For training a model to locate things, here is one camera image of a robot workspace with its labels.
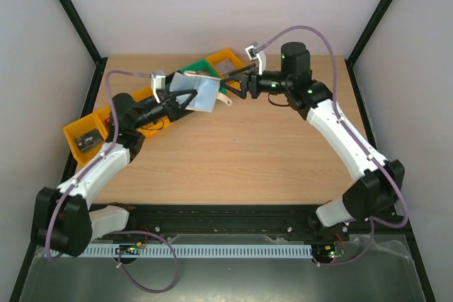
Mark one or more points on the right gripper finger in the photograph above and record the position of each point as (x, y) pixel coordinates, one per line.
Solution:
(239, 71)
(236, 84)

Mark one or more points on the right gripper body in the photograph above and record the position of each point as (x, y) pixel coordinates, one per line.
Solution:
(252, 84)

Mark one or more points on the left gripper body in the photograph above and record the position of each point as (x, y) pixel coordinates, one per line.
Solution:
(169, 109)

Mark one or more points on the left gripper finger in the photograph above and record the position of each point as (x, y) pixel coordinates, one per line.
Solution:
(184, 99)
(165, 94)

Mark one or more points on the beige card holder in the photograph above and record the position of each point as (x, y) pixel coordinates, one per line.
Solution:
(207, 87)

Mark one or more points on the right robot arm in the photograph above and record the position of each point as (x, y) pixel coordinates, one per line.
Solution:
(377, 181)

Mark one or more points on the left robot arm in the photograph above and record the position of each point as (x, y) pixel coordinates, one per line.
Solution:
(123, 144)

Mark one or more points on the white patterned card stack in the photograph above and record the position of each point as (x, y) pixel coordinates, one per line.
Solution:
(225, 66)

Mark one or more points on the red card stack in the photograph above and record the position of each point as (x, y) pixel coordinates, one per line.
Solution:
(107, 123)

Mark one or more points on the black VIP card stack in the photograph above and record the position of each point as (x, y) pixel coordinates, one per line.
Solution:
(88, 141)

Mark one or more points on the yellow bin far right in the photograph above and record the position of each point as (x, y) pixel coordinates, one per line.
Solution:
(224, 54)

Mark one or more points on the yellow bin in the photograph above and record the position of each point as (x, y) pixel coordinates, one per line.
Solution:
(79, 127)
(103, 113)
(145, 93)
(224, 54)

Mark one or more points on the green bin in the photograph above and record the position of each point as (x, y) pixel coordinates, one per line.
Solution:
(200, 67)

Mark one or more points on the yellow bin far left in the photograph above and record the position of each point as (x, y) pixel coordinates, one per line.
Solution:
(79, 127)

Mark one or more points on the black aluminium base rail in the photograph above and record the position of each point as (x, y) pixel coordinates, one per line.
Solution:
(226, 220)

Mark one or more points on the white slotted cable duct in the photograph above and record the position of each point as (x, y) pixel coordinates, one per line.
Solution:
(202, 251)

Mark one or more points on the left black frame post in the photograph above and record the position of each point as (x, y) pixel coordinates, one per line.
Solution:
(81, 30)

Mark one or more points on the black frame post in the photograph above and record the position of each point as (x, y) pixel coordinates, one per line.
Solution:
(81, 30)
(372, 24)

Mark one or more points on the right black frame post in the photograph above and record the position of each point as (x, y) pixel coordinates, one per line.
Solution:
(372, 24)

